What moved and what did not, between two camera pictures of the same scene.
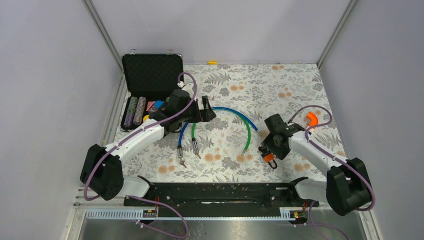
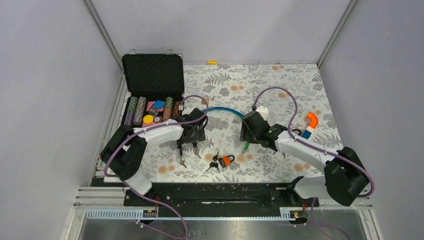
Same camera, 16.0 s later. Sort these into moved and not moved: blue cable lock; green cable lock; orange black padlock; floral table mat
Moved: orange black padlock
Not moved: floral table mat; green cable lock; blue cable lock
